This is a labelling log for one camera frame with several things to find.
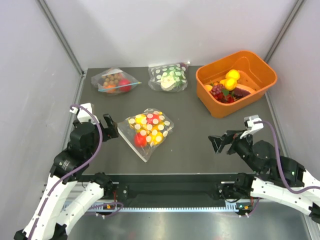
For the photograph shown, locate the grey slotted cable duct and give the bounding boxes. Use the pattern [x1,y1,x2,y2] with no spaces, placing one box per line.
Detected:
[62,201,241,213]

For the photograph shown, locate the small orange fake fruit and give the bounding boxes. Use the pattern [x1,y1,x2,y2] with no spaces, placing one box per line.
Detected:
[204,84,213,92]

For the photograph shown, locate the fake red strawberries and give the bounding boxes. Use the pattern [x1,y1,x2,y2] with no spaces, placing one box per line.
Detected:
[214,92,236,104]

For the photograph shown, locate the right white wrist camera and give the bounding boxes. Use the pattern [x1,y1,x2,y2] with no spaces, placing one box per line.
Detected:
[240,115,264,139]

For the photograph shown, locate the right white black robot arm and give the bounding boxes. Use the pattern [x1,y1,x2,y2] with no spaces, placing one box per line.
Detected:
[208,130,320,223]

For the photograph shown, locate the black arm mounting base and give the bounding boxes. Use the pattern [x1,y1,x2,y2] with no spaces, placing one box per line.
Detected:
[82,173,253,203]

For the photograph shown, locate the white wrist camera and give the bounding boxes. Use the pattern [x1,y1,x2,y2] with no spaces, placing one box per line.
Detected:
[69,103,100,125]
[240,115,264,139]

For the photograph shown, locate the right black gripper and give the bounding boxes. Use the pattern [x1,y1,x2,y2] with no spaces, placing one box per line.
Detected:
[207,128,262,175]

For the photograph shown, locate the polka dot bag with fruit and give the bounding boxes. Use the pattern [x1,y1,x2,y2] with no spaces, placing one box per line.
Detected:
[117,108,175,163]

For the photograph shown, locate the fake purple grapes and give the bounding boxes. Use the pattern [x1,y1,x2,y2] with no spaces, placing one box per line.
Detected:
[209,83,224,97]

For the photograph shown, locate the polka dot bag with vegetables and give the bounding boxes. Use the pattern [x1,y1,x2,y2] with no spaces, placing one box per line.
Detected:
[148,61,190,93]

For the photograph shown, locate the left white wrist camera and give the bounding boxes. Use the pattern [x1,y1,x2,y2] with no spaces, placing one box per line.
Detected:
[69,103,100,125]

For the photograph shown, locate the yellow fake lemon lower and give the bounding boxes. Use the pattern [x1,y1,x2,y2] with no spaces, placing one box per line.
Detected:
[223,78,238,91]

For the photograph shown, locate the yellow fake lemon upper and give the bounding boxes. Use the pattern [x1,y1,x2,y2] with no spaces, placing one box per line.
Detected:
[225,69,241,81]

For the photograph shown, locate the clear bag with nuts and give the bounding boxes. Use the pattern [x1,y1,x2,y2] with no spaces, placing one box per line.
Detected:
[91,68,141,95]

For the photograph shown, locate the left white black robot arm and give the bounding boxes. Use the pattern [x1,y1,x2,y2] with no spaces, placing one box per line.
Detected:
[13,114,119,240]

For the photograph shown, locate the yellow fake lemon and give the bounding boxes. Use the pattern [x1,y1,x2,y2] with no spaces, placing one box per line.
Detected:
[225,69,241,81]
[223,78,238,91]

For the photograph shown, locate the orange plastic bin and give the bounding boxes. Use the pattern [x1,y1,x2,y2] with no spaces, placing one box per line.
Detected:
[196,50,278,118]

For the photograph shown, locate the fake meat slice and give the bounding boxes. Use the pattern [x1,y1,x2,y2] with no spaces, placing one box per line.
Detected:
[233,83,256,98]

